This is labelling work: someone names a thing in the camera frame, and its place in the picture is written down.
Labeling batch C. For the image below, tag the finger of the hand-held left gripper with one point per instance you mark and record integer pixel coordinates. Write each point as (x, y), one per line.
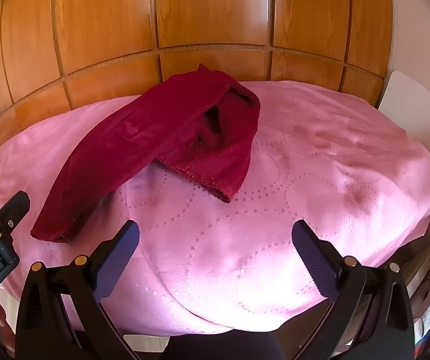
(12, 208)

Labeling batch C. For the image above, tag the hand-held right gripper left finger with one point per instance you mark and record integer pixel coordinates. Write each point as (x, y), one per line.
(122, 252)

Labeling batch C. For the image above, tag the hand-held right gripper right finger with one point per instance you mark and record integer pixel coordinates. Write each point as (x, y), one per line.
(315, 258)

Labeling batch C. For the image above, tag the dark red garment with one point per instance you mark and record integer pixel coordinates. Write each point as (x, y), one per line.
(132, 146)

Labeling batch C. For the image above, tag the person's left hand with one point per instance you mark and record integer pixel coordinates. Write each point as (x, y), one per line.
(0, 318)

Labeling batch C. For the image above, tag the pink bedspread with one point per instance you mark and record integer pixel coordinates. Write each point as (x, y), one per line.
(237, 228)

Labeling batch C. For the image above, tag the white panel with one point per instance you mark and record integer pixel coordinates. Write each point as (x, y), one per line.
(413, 112)

